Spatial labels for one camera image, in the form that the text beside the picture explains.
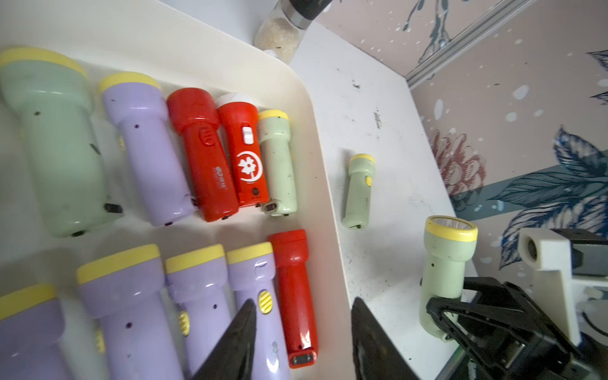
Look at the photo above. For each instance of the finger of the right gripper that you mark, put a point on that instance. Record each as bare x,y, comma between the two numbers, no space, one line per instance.
456,308

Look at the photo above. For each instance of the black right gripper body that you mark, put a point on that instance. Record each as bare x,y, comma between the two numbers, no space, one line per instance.
508,336

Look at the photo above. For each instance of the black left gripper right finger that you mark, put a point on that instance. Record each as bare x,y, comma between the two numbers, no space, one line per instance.
374,354

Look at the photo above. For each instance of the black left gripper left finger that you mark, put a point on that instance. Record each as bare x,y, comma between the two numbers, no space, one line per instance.
232,357

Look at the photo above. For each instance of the green flashlight front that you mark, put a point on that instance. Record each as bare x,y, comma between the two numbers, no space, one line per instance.
450,243

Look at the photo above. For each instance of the green flashlight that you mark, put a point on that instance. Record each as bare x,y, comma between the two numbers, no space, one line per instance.
50,94
361,172
274,134
450,243

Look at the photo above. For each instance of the red flashlight back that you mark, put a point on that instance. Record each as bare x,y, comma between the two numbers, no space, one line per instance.
291,253

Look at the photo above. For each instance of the purple flashlight yellow head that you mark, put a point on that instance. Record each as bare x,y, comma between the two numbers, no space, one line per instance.
122,293

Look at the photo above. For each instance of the short red flashlight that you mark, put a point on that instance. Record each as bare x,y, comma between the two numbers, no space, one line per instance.
239,118

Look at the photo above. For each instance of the long red flashlight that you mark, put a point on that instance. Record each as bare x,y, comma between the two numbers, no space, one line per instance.
194,117

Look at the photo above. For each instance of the cream plastic storage tray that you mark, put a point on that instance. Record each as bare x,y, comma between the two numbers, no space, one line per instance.
177,51

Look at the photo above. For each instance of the large spice jar black lid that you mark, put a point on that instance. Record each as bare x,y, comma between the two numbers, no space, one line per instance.
283,30

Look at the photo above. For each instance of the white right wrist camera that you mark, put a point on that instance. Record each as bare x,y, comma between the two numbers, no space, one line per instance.
569,279

